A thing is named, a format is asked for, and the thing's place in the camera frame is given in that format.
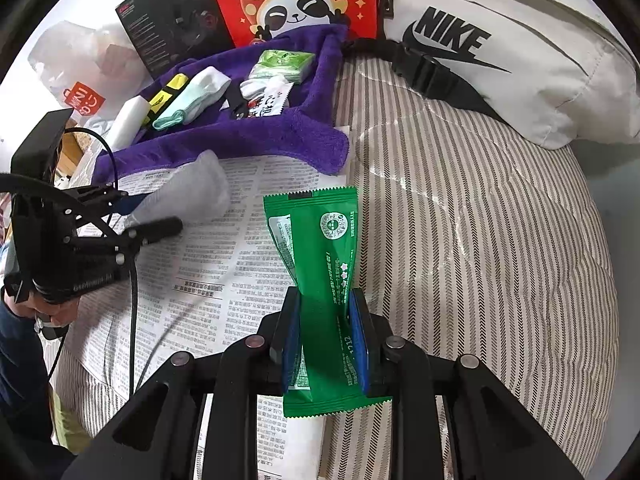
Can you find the white persimmon snack packet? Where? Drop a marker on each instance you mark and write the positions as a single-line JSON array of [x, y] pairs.
[[274, 99]]

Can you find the white knotted cloth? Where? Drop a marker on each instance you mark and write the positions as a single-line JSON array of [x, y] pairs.
[[254, 88]]

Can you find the white Nike waist bag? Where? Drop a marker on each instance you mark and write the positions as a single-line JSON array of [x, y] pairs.
[[554, 70]]

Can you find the printed newspaper sheet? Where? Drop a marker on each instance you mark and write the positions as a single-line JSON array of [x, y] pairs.
[[197, 292]]

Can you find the purple fleece towel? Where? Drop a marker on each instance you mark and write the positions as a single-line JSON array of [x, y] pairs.
[[304, 130]]

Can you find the green snack packet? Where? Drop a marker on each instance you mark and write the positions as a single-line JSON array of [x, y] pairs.
[[316, 235]]

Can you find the grey white sock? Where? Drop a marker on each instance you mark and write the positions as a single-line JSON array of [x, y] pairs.
[[197, 192]]

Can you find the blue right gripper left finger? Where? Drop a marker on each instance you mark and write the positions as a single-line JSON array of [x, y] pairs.
[[286, 342]]

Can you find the striped beige cushion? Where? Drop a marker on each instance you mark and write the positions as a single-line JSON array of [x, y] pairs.
[[474, 240]]

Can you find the green tissue pack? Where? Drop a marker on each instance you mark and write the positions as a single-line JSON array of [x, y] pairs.
[[294, 66]]

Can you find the white Miniso plastic bag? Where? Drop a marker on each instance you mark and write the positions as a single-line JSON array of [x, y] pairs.
[[92, 71]]

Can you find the black headset box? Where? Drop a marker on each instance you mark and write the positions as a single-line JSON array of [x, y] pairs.
[[168, 32]]

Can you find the person's left hand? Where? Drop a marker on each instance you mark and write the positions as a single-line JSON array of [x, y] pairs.
[[59, 314]]

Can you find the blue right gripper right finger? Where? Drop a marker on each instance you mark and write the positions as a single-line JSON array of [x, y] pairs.
[[365, 344]]

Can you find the yellow black pouch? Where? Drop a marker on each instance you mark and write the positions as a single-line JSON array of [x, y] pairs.
[[165, 97]]

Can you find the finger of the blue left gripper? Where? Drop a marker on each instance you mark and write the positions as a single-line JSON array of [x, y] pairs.
[[123, 203], [153, 232]]

